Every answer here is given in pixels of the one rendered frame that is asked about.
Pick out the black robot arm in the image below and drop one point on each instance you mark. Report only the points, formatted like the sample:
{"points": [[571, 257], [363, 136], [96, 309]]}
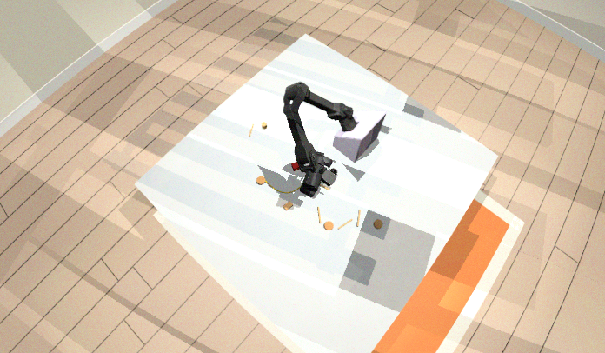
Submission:
{"points": [[304, 151]]}

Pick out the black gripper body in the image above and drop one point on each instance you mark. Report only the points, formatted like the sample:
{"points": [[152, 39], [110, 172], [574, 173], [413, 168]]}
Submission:
{"points": [[327, 162]]}

